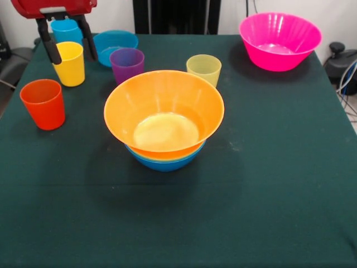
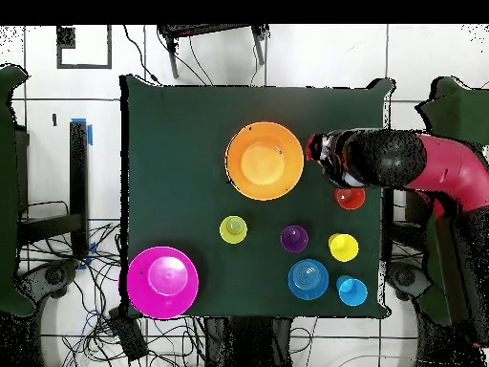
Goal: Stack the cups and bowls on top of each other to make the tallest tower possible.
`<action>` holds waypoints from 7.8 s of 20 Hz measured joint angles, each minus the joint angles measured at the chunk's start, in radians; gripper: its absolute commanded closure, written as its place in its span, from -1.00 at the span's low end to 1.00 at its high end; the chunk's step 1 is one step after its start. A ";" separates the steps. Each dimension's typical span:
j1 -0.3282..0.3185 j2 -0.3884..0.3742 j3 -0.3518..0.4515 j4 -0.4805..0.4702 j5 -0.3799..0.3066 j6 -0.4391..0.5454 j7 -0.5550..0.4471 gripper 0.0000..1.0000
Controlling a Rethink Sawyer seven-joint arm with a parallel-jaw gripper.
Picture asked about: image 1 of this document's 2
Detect purple cup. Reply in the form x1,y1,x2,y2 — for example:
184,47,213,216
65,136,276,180
109,47,146,86

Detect pale translucent yellow cup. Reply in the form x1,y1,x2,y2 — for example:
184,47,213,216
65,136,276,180
186,54,222,88

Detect blue cup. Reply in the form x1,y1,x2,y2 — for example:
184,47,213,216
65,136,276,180
50,19,84,47

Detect small blue bowl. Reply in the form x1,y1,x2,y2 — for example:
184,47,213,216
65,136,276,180
93,30,139,68

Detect large blue bowl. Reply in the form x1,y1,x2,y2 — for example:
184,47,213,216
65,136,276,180
125,141,207,173

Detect tangle of floor cables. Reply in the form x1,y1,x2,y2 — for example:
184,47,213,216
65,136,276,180
336,60,357,123

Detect black wall cables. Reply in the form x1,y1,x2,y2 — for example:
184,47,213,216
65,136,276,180
244,0,259,15

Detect dark green tablecloth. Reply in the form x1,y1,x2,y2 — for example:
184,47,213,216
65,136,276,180
0,32,357,268

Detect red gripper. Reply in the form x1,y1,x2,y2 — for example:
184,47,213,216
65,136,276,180
10,0,99,65

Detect orange bowl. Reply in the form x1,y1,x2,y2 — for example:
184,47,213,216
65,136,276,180
103,69,225,160

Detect pink bowl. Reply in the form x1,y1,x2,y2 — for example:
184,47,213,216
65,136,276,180
238,12,323,73

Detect red cup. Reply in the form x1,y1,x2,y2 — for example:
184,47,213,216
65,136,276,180
19,79,66,131

